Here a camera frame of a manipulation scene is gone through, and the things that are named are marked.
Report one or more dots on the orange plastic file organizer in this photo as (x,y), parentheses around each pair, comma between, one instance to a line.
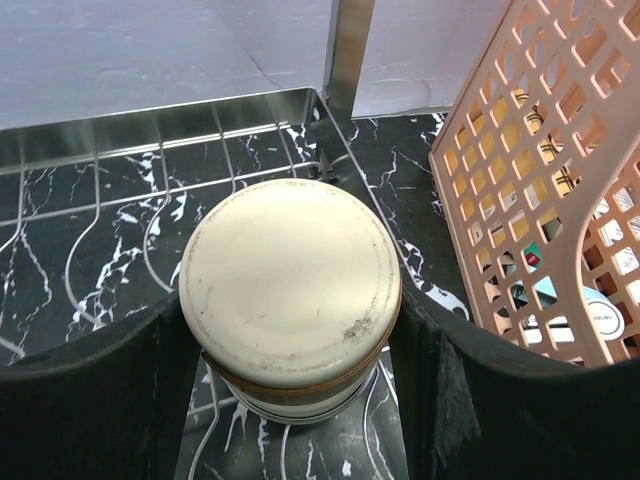
(580,61)

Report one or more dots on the cream and brown steel cup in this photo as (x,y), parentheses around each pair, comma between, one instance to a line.
(291,287)

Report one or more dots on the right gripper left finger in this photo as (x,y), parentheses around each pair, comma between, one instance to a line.
(109,405)

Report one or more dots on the yellow striped packet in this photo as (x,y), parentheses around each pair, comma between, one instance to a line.
(546,151)

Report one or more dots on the teal white small items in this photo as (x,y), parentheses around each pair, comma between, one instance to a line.
(539,302)

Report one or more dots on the steel two-tier dish rack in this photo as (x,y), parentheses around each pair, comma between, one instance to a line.
(107,241)

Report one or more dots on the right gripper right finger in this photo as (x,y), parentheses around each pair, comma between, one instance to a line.
(474,406)

